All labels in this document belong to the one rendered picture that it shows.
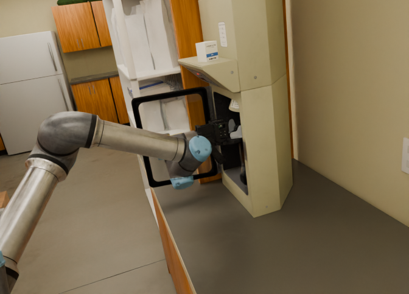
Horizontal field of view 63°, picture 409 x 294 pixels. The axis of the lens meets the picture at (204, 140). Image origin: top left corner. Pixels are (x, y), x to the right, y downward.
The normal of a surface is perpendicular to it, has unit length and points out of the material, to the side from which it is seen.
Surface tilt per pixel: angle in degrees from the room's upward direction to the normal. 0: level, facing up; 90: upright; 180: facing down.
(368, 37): 90
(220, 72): 90
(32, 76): 90
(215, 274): 0
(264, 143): 90
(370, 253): 0
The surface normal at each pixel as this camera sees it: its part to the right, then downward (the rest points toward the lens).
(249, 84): 0.31, 0.28
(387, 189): -0.94, 0.23
